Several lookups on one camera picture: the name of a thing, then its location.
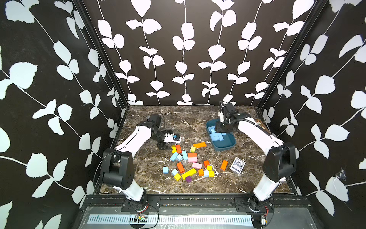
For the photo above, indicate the red flat block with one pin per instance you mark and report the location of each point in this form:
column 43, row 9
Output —
column 191, row 155

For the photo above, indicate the orange upright block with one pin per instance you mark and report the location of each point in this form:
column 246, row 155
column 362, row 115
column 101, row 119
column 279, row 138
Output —
column 180, row 167

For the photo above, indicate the orange lone block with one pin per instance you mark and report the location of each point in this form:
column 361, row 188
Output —
column 224, row 165

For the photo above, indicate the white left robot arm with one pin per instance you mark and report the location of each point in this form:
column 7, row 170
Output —
column 117, row 167

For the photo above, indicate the small light blue block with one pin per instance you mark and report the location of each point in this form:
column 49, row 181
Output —
column 174, row 172

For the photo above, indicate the small yellow block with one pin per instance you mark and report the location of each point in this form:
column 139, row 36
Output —
column 177, row 177

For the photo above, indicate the teal plastic tray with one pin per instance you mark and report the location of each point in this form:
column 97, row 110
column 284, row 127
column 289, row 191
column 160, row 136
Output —
column 220, row 141

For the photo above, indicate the light blue corner block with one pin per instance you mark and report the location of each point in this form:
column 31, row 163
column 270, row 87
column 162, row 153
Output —
column 165, row 170

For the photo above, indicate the long yellow block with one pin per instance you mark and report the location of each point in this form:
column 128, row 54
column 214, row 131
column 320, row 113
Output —
column 189, row 173

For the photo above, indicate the long orange block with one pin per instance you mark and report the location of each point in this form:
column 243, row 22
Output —
column 199, row 145

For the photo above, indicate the tall light blue block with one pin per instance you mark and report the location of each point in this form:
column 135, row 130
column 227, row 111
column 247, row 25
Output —
column 185, row 155

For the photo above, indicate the red upright block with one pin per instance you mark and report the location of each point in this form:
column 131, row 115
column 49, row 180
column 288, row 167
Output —
column 178, row 149

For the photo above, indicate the lime green block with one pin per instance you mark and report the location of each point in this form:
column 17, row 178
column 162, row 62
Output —
column 193, row 149

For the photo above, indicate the light blue long block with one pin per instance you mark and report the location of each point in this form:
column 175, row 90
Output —
column 174, row 156

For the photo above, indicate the blue playing card deck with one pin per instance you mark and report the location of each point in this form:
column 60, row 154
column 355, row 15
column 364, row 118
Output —
column 237, row 166

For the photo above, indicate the lone light blue block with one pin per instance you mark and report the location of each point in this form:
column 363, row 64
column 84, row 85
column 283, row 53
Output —
column 212, row 130

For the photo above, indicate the purple small block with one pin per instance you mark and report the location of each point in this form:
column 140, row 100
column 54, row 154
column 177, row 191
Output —
column 188, row 179

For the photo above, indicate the pink block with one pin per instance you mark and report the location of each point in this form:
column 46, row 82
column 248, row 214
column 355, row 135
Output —
column 196, row 165

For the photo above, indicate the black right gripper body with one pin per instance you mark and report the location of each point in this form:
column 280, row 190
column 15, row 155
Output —
column 223, row 127

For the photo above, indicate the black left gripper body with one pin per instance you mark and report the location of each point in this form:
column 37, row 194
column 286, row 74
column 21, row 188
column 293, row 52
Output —
column 161, row 145

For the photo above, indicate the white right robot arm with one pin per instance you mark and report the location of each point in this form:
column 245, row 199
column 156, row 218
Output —
column 280, row 161

